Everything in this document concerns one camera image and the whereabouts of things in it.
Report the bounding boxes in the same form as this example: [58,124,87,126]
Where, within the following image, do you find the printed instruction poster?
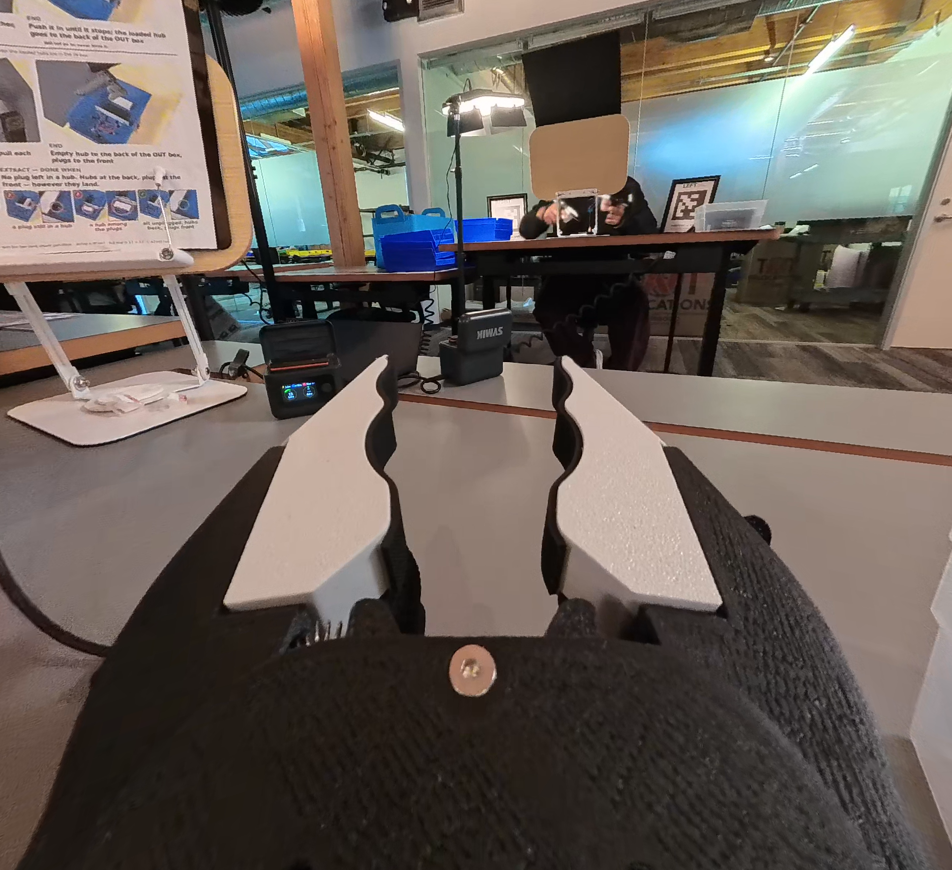
[0,0,218,255]

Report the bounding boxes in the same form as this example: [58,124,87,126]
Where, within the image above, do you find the white door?
[884,154,952,352]

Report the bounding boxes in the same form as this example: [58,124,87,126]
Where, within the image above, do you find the wooden pillar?
[275,0,367,268]

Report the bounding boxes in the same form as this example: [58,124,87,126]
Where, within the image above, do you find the grey side desk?
[0,311,190,376]

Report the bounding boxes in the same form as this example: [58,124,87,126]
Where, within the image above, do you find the wooden desk black legs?
[439,227,783,377]

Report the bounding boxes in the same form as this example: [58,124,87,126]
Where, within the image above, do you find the studio light on stand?
[441,89,531,324]

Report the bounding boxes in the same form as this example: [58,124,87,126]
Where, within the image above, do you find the blue plastic bin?
[371,204,457,270]

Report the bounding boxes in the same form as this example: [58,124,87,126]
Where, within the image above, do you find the clear acrylic fixture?
[555,188,602,239]

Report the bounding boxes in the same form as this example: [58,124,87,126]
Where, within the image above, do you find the clear storage container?
[694,199,769,233]

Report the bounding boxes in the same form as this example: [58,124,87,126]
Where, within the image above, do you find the charger case with display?
[259,319,345,421]

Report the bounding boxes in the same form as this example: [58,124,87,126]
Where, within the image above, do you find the framed marker sign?
[662,175,721,236]

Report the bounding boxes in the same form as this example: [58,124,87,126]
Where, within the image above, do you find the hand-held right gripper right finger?
[541,355,724,624]

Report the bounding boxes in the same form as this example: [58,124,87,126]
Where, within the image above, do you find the white board stand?
[0,245,248,448]

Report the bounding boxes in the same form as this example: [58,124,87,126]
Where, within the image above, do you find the cardboard box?
[646,273,716,340]

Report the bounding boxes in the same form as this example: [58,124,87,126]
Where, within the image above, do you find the black box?
[327,319,425,381]

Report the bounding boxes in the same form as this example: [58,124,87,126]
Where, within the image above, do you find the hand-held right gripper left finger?
[222,355,403,629]

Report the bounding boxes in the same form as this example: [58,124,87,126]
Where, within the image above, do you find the wooden instruction board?
[0,0,255,283]

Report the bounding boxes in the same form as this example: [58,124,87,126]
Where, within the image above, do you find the wooden workbench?
[253,261,466,324]

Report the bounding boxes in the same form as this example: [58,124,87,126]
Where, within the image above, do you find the black hanging panel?
[521,29,623,128]

